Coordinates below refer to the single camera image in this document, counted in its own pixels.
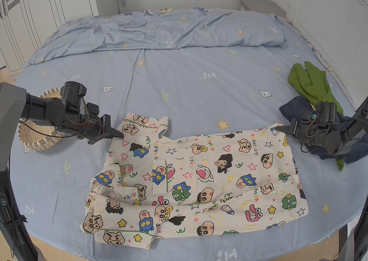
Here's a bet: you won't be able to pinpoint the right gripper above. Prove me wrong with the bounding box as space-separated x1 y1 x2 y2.
290 119 316 144

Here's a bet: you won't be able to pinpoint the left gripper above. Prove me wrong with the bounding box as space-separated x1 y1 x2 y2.
66 114 113 143

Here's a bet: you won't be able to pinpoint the cream printed pyjama top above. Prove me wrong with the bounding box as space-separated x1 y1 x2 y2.
80 111 310 251

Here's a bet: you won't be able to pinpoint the dark blue garment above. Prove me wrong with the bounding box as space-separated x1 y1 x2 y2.
279 96 368 165

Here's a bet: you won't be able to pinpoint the round woven basket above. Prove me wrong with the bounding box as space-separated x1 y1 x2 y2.
18 87 65 152

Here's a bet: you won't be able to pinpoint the bed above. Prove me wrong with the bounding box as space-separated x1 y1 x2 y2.
0 0 368 261

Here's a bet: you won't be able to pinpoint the green shorts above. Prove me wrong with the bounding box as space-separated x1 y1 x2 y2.
288 61 345 172

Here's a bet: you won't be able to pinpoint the pale blue quilt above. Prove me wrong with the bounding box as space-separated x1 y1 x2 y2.
28 7 287 65

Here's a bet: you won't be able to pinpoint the white wardrobe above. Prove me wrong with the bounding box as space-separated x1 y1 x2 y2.
0 0 100 74

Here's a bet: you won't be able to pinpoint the grey bedside table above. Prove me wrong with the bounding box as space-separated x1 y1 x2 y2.
238 0 288 16

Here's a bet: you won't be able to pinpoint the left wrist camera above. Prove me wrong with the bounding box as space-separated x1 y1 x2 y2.
86 103 100 118

